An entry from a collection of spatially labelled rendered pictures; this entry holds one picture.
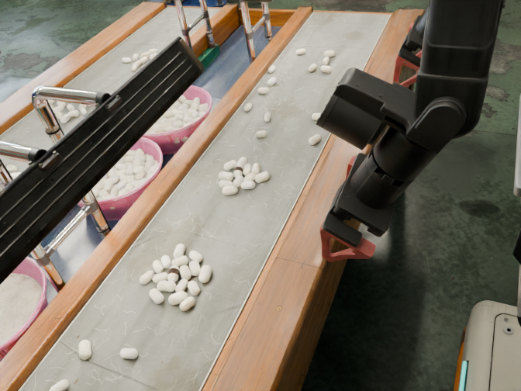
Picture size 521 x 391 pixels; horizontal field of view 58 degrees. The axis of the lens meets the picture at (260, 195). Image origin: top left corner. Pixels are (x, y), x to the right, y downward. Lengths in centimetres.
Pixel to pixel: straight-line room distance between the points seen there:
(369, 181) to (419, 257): 141
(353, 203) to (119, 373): 52
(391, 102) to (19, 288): 87
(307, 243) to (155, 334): 33
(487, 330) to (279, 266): 72
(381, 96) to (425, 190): 174
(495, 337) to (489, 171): 108
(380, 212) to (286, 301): 35
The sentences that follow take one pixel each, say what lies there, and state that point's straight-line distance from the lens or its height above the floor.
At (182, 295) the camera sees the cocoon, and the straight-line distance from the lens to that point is 91.
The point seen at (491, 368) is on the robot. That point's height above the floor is 28.
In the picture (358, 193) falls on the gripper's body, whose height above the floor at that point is 109.
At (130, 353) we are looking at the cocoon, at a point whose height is 76.
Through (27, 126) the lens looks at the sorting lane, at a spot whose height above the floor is 74.
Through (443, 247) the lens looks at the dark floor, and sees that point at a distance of 198.
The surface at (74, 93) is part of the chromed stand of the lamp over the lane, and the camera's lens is 83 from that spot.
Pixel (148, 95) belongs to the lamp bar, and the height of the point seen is 108.
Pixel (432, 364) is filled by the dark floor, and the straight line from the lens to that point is 169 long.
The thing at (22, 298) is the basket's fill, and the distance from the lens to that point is 109.
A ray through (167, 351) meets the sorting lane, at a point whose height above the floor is 74.
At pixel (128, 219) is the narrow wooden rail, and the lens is 109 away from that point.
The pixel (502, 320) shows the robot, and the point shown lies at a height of 28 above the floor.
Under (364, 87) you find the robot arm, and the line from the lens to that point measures 49.
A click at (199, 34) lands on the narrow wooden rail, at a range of 187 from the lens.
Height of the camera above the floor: 146
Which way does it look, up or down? 42 degrees down
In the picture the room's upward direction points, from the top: 10 degrees counter-clockwise
